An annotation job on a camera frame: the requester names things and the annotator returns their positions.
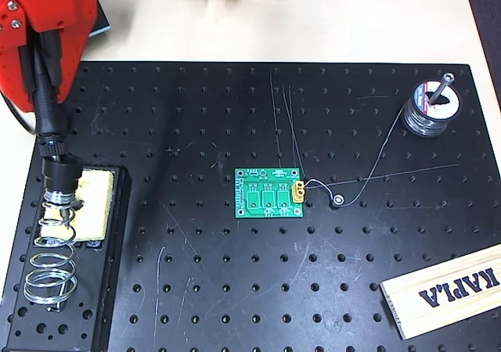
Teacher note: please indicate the red gripper with motor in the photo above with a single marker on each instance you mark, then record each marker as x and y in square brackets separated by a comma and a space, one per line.
[63, 12]

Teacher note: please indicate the black soldering iron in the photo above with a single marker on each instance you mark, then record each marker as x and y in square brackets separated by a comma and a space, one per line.
[47, 113]

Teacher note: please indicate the teal Weller soldering station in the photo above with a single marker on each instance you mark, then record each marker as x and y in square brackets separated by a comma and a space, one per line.
[102, 25]

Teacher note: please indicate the green circuit board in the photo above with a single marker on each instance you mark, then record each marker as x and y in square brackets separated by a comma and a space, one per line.
[239, 195]

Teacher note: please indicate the black soldering stand base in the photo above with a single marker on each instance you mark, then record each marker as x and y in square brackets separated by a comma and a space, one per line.
[90, 309]

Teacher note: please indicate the metal spring iron holder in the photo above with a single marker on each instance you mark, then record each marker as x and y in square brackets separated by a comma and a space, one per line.
[58, 174]

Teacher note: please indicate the yellow cleaning sponge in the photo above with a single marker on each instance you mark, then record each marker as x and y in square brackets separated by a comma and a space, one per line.
[94, 211]

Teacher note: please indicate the yellow power connector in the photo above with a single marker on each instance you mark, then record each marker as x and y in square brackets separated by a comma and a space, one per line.
[297, 197]

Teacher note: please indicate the black perforated breadboard plate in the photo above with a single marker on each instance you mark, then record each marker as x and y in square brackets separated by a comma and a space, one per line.
[235, 289]

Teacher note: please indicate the small round metal screw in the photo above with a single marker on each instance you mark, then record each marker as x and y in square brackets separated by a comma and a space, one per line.
[338, 200]

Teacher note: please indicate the wooden plank printed KAPLA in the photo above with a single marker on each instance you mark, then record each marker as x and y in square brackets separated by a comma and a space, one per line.
[407, 301]

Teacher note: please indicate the metal bolt post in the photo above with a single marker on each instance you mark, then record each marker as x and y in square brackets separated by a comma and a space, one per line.
[442, 88]

